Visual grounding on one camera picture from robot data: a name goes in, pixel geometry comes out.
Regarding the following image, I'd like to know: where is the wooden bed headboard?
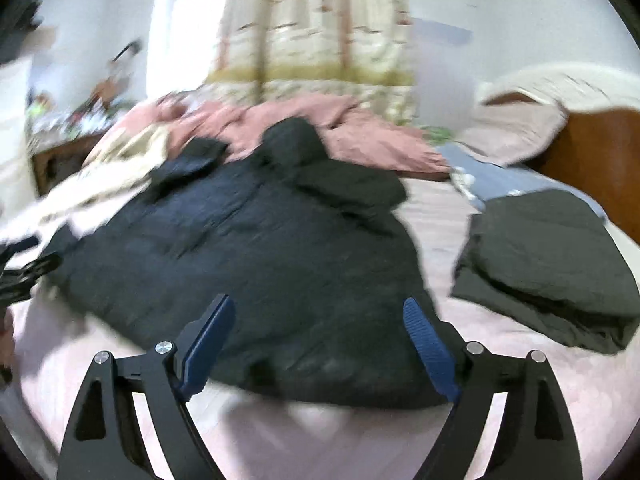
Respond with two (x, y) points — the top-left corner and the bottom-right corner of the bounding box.
(475, 62), (640, 246)

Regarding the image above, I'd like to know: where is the floral printed curtain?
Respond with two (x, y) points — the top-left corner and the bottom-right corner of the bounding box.
(207, 0), (416, 121)

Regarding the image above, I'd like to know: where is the black puffer jacket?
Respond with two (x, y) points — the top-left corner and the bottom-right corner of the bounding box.
(47, 117), (443, 408)

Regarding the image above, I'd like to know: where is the folded dark grey clothing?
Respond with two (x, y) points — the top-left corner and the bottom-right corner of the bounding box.
(450, 189), (640, 356)

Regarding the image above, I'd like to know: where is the pile of table clutter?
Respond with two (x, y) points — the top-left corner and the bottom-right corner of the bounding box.
(27, 75), (136, 136)

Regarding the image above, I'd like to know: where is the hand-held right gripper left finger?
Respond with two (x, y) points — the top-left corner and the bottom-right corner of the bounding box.
(56, 294), (236, 480)

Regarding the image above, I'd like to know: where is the cream printed hoodie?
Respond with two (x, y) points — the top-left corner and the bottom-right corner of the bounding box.
(0, 125), (173, 241)

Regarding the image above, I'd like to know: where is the wooden side table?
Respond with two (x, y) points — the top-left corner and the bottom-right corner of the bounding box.
(30, 130), (108, 196)

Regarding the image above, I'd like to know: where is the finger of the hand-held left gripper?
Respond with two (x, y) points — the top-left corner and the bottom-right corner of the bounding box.
(0, 237), (63, 306)

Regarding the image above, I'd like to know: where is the beige pillow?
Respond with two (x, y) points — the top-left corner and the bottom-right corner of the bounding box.
(457, 102), (568, 166)

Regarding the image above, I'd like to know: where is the pink checked blanket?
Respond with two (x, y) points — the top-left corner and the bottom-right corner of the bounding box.
(107, 92), (451, 181)

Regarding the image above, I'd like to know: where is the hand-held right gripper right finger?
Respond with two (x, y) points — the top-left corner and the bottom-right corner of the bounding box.
(402, 297), (585, 480)

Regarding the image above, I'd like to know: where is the blue pillow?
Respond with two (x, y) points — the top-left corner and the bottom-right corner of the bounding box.
(440, 142), (608, 221)

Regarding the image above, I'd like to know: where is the bright window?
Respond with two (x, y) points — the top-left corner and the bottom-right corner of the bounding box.
(147, 0), (231, 96)

